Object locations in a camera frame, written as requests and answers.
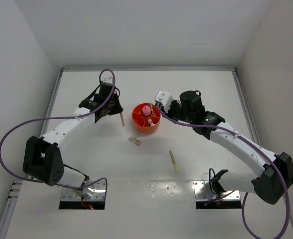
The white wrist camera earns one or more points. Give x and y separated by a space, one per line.
164 99
106 80

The orange round divided container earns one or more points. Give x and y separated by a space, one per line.
141 123

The metal base plate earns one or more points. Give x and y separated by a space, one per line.
94 193
204 194

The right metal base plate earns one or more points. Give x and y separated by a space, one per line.
204 194

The pink capped glue bottle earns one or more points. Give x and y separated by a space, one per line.
146 111

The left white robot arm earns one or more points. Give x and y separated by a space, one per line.
43 155

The grey white eraser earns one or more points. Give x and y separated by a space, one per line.
133 137

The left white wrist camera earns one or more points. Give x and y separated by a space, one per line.
106 80

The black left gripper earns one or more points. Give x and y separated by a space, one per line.
118 108

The green glue stick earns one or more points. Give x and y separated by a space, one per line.
154 109

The small tan barcode box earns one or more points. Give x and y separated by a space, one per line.
137 142

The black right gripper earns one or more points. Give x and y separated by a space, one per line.
174 103

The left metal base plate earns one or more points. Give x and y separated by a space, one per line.
94 193

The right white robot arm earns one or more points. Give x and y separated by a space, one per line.
272 174

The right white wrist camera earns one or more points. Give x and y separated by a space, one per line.
164 99

